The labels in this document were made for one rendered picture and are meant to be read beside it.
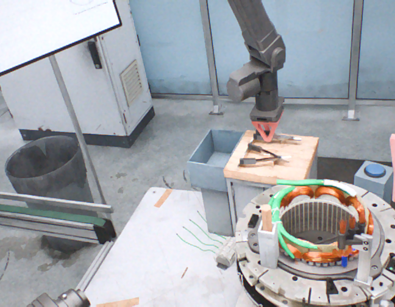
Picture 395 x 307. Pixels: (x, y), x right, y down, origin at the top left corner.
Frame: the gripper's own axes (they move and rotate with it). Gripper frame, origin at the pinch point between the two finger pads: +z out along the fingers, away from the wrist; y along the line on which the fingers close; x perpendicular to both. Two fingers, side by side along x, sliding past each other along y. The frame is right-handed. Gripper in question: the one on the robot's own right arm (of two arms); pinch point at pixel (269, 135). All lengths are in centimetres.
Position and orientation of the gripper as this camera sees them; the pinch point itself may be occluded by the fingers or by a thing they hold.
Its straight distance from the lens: 117.2
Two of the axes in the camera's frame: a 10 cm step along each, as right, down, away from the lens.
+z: 1.5, 8.1, 5.7
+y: -3.8, 5.8, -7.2
